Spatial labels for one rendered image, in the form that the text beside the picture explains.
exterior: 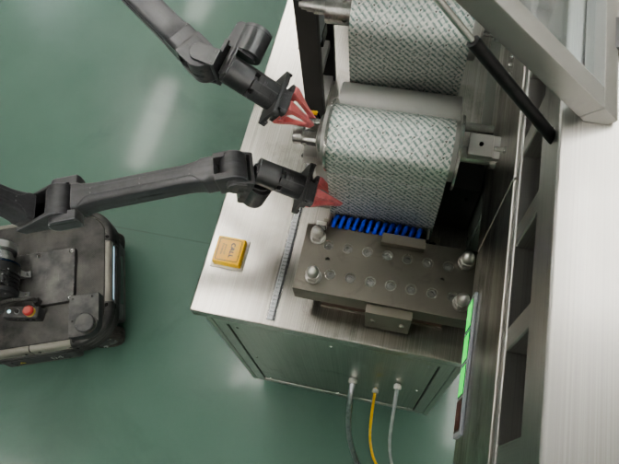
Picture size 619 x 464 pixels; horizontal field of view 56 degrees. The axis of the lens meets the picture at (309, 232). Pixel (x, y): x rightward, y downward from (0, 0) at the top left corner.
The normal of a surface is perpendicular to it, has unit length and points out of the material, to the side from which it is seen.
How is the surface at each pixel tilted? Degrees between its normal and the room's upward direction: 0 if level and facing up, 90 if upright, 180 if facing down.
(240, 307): 0
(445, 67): 92
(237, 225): 0
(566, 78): 90
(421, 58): 92
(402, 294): 0
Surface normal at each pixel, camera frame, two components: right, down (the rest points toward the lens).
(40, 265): -0.07, -0.42
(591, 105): -0.22, 0.89
